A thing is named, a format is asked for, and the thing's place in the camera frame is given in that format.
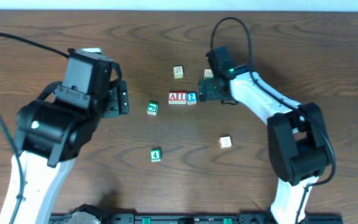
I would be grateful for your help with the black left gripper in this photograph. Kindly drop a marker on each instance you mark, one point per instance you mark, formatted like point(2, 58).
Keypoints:
point(121, 98)

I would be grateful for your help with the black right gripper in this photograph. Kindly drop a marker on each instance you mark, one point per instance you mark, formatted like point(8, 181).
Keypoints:
point(204, 91)

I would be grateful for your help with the blue number 2 block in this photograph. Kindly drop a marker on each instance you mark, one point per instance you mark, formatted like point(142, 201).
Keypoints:
point(191, 98)

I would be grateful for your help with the red letter I block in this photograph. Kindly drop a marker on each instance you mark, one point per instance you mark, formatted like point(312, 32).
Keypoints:
point(182, 98)

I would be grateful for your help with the red letter A block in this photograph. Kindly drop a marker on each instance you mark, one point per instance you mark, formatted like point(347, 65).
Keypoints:
point(172, 98)

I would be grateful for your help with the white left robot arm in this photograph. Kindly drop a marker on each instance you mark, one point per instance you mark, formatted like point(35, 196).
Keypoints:
point(51, 130)

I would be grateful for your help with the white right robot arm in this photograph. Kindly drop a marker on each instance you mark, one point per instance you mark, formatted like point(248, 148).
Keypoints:
point(299, 149)

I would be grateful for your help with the plain block green bottom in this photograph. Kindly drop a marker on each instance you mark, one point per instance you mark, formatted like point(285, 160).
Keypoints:
point(208, 74)

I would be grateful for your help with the green letter J block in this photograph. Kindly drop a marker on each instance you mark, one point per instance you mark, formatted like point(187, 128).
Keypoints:
point(152, 108)

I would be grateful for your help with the turtle picture yellow block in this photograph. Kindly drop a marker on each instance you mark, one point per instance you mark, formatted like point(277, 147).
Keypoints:
point(178, 72)

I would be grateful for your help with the plain block red side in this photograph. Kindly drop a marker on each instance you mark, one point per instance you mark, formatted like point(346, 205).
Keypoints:
point(225, 142)

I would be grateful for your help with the green number 4 block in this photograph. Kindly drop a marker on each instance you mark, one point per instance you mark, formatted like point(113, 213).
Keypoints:
point(155, 155)

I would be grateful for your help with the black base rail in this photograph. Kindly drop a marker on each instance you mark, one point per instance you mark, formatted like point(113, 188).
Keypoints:
point(128, 218)

